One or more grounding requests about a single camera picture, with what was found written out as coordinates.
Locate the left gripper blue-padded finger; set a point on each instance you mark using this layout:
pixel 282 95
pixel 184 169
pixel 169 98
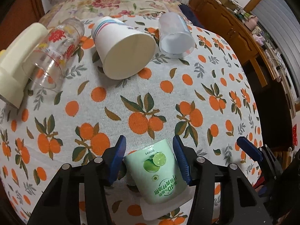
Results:
pixel 280 188

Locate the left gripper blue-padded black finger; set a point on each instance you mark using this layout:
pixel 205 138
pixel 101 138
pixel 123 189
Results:
pixel 239 202
pixel 59 203

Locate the white cup with lime label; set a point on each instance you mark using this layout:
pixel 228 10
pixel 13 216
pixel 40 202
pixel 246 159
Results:
pixel 156 174

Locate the white striped paper cup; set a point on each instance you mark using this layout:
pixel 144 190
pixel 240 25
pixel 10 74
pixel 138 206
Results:
pixel 123 50

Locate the translucent frosted plastic cup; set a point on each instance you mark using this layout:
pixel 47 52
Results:
pixel 175 39

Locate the orange print white tablecloth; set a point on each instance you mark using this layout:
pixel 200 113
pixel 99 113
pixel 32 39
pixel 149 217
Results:
pixel 204 97

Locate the cream tumbler with dark interior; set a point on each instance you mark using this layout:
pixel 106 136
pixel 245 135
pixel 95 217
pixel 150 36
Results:
pixel 15 66

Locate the clear glass with flower print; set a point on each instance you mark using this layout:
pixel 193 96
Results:
pixel 46 64

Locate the wooden sideboard cabinet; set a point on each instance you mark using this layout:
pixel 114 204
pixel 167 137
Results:
pixel 267 66

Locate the pink thermos jug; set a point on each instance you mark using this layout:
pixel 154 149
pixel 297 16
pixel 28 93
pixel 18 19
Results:
pixel 251 22

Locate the grey window blind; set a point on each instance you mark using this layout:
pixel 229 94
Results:
pixel 283 27

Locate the floral bed sheet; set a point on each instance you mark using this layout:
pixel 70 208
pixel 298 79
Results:
pixel 88 9

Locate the brown louvered wardrobe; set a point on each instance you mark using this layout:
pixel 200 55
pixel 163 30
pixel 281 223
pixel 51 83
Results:
pixel 17 15

